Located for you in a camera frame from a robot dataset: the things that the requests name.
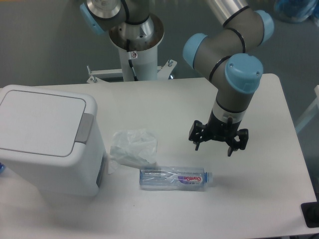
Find white push-lid trash can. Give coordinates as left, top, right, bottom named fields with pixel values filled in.
left=0, top=85, right=106, bottom=196

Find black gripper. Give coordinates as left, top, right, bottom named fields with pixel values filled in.
left=188, top=112, right=249, bottom=157

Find white frame at right edge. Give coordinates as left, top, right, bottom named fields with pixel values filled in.
left=295, top=85, right=319, bottom=133

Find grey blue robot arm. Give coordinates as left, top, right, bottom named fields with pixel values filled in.
left=80, top=0, right=274, bottom=154

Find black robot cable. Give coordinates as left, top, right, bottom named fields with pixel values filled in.
left=126, top=39, right=139, bottom=82

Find blue plastic bag background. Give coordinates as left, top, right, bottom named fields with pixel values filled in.
left=273, top=0, right=319, bottom=23

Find black device at table edge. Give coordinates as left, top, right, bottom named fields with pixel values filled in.
left=301, top=202, right=319, bottom=228

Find white pedestal base frame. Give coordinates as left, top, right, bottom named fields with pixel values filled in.
left=87, top=59, right=177, bottom=83

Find clear plastic water bottle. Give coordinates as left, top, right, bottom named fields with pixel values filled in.
left=139, top=166, right=213, bottom=190

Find crumpled clear plastic bag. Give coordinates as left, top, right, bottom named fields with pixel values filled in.
left=108, top=128, right=158, bottom=174

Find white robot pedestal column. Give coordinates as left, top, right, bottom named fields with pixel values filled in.
left=109, top=13, right=164, bottom=69

